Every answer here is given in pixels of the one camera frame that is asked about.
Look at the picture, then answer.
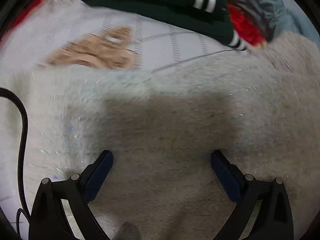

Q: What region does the white fluffy sweater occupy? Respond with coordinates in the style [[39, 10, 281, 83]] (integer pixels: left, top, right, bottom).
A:
[[1, 33, 319, 239]]

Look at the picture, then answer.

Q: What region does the tan cloth patch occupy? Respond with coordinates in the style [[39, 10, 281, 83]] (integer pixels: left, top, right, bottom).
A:
[[42, 26, 136, 69]]

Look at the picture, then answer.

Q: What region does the red floral bed blanket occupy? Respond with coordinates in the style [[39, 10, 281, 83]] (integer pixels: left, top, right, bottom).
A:
[[9, 0, 266, 46]]

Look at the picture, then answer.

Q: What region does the white quilted bed cover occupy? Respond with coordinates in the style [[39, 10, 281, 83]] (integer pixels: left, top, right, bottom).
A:
[[0, 0, 235, 240]]

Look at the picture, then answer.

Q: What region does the light blue garment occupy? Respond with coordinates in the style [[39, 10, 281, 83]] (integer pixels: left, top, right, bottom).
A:
[[231, 0, 319, 47]]

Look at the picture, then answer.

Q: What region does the black cable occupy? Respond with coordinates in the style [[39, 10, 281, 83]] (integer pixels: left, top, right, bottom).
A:
[[0, 87, 32, 233]]

